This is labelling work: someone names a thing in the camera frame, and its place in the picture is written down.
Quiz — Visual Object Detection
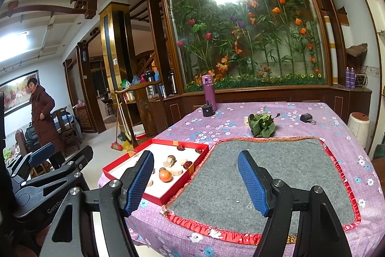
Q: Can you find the black plug adapter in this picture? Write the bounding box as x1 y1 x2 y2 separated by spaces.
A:
300 113 317 125

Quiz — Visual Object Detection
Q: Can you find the grey mat with red trim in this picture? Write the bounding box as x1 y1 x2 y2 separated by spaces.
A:
162 137 361 245

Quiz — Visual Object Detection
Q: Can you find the golden pillar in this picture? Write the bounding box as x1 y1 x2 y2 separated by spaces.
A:
99 2 136 92

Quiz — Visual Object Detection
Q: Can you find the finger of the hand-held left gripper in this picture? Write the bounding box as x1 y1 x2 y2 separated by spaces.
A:
19 145 94 197
6 143 58 184

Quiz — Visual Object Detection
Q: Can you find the wooden stand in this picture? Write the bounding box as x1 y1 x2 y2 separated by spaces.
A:
115 79 164 149

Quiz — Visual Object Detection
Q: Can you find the white ceramic stool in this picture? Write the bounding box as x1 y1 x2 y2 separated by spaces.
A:
347 112 370 149

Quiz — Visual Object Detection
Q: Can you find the ceiling light panel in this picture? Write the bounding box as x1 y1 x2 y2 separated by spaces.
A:
0 33 29 60

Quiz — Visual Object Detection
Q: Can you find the red shallow box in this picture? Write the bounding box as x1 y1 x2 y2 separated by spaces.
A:
102 139 209 206

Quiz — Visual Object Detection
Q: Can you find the wire basket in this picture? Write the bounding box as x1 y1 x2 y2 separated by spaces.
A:
355 73 368 89

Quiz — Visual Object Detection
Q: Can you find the wooden ceiling ornament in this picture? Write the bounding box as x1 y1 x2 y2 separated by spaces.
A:
0 0 98 20

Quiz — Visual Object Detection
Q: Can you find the dark thermos jug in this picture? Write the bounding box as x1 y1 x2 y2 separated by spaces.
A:
145 70 155 95

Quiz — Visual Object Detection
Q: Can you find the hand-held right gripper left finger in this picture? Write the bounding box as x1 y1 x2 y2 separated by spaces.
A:
39 150 155 257

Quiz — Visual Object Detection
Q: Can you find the leafy green vegetable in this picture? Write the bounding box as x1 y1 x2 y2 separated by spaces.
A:
247 112 281 138

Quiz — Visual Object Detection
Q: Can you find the purple bottle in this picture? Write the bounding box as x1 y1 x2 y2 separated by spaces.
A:
201 74 218 112

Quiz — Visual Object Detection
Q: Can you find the wooden chair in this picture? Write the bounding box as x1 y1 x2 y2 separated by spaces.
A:
51 106 82 155

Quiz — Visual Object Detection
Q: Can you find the white and yellow roll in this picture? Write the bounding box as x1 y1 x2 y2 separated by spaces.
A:
325 16 337 86

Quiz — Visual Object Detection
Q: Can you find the glass flower display wall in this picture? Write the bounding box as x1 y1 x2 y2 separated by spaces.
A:
156 0 328 92

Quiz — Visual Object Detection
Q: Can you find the framed wall painting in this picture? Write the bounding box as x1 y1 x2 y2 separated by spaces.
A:
0 70 40 116

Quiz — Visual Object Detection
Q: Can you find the red basin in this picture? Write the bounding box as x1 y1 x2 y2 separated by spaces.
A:
132 125 148 140

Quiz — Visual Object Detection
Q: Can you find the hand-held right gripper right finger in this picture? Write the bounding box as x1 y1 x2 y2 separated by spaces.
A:
237 150 352 257

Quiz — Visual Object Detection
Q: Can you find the steel thermos jug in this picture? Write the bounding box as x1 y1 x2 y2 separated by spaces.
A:
168 72 179 95

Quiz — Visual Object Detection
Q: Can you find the purple floral tablecloth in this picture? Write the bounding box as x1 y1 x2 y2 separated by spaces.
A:
98 102 385 257

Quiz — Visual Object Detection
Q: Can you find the broom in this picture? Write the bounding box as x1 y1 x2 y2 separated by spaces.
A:
111 100 128 152

